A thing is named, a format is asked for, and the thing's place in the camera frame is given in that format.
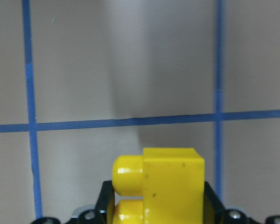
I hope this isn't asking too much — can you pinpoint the yellow two-stud block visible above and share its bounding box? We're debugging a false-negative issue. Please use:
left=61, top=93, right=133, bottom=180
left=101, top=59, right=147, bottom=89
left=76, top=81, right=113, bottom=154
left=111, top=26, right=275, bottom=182
left=112, top=148, right=204, bottom=224

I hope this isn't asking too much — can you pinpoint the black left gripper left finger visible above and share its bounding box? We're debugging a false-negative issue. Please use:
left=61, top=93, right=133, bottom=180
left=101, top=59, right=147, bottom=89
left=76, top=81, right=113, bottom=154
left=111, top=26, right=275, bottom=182
left=94, top=181, right=115, bottom=224

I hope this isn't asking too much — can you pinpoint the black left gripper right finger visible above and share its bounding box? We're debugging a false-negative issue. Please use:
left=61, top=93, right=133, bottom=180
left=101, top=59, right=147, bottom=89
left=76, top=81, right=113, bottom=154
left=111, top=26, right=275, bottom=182
left=203, top=181, right=224, bottom=224

